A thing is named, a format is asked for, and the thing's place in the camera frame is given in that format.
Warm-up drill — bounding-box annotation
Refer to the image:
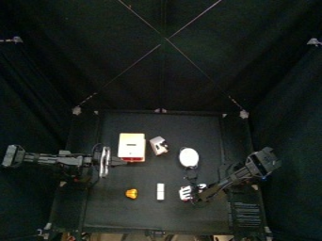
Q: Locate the white sushi roll block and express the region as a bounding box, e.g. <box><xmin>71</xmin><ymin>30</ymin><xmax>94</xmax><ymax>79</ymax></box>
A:
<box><xmin>157</xmin><ymin>183</ymin><xmax>166</xmax><ymax>201</ymax></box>

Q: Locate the white box with orange lid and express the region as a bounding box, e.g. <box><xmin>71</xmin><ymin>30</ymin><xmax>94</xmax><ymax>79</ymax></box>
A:
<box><xmin>118</xmin><ymin>132</ymin><xmax>147</xmax><ymax>163</ymax></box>

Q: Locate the yellow toy bell pepper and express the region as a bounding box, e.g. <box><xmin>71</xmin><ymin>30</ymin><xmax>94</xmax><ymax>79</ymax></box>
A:
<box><xmin>125</xmin><ymin>187</ymin><xmax>139</xmax><ymax>200</ymax></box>

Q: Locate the white text label sticker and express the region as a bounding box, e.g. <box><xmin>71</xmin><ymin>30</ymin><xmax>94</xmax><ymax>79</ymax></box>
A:
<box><xmin>233</xmin><ymin>201</ymin><xmax>265</xmax><ymax>233</ymax></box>

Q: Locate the white toy pot black handle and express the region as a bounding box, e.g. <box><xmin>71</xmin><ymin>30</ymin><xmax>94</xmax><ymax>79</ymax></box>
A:
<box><xmin>179</xmin><ymin>147</ymin><xmax>202</xmax><ymax>172</ymax></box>

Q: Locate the small metal wire turnbuckle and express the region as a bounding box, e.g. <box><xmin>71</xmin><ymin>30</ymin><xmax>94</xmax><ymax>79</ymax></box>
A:
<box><xmin>78</xmin><ymin>91</ymin><xmax>101</xmax><ymax>108</ymax></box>
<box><xmin>227</xmin><ymin>94</ymin><xmax>245</xmax><ymax>110</ymax></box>

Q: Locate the thin diagonal brace wire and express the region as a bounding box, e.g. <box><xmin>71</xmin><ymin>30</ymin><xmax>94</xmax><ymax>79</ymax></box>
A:
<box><xmin>117</xmin><ymin>0</ymin><xmax>248</xmax><ymax>113</ymax></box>
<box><xmin>75</xmin><ymin>0</ymin><xmax>223</xmax><ymax>110</ymax></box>

